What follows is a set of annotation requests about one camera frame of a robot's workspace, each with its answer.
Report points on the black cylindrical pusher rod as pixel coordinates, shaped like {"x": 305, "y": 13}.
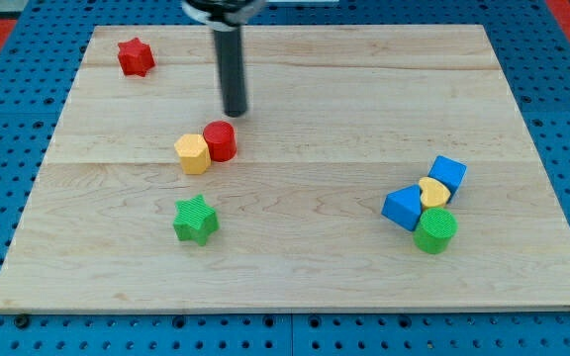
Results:
{"x": 230, "y": 63}

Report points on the silver black arm flange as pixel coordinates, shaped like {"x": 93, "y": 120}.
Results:
{"x": 222, "y": 14}

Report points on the red star block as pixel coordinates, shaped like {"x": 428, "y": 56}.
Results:
{"x": 135, "y": 57}

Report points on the green star block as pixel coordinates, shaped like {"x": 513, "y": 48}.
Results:
{"x": 195, "y": 220}

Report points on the yellow heart block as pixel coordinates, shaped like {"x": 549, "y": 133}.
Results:
{"x": 433, "y": 194}

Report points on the red cylinder block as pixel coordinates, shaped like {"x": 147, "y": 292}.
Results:
{"x": 220, "y": 137}

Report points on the yellow hexagon block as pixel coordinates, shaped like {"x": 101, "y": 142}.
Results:
{"x": 194, "y": 154}

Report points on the wooden board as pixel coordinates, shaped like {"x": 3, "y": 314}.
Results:
{"x": 340, "y": 116}

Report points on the blue triangle block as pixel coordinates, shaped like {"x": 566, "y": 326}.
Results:
{"x": 403, "y": 207}

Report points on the blue cube block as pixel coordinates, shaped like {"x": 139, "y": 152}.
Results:
{"x": 448, "y": 172}

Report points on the green cylinder block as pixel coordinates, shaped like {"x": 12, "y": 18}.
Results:
{"x": 434, "y": 230}

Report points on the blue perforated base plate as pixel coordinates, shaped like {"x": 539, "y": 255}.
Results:
{"x": 44, "y": 44}

